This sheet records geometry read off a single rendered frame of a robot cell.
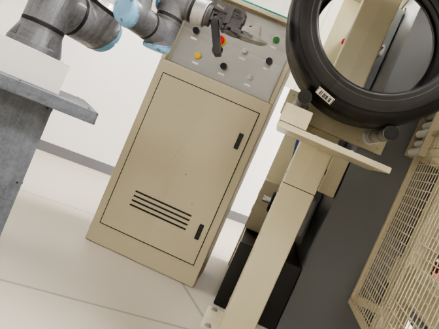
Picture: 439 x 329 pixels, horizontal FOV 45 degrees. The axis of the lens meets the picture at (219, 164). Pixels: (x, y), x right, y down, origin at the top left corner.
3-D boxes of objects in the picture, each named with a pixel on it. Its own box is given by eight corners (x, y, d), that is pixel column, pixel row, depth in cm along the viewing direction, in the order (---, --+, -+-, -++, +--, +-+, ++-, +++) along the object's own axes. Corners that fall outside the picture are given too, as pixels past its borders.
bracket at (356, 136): (279, 113, 200) (290, 89, 199) (379, 155, 196) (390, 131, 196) (279, 112, 197) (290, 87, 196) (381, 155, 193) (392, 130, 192)
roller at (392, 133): (375, 143, 194) (363, 141, 194) (377, 131, 194) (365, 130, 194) (398, 141, 159) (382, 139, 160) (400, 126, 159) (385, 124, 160)
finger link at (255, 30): (272, 28, 168) (245, 17, 169) (264, 45, 168) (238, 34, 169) (272, 30, 171) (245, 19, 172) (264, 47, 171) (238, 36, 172)
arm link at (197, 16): (187, 19, 169) (192, 26, 179) (201, 25, 169) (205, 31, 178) (198, -8, 169) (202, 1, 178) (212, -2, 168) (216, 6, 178)
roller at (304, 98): (299, 115, 197) (291, 106, 197) (308, 106, 196) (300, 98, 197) (304, 107, 162) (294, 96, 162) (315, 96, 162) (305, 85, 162)
